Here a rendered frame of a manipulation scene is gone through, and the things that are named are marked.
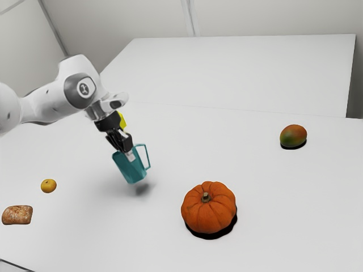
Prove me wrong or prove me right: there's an orange pumpkin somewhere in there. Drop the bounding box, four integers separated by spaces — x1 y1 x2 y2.
180 181 237 235

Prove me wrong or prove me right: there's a red green mango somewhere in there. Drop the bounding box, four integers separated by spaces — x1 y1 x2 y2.
279 124 308 148

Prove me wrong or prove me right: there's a yellow block on gripper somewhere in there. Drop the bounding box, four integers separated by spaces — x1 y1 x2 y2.
116 111 128 131

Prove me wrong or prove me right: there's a small yellow orange fruit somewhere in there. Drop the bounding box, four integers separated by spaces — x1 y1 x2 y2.
40 178 57 194

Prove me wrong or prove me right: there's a brown bread loaf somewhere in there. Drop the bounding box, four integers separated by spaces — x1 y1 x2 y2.
1 205 33 226

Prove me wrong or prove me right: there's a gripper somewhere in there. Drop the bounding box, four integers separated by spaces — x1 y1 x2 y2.
94 111 137 163

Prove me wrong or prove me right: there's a teal faceted mug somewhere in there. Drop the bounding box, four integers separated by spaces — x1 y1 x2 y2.
112 143 151 185

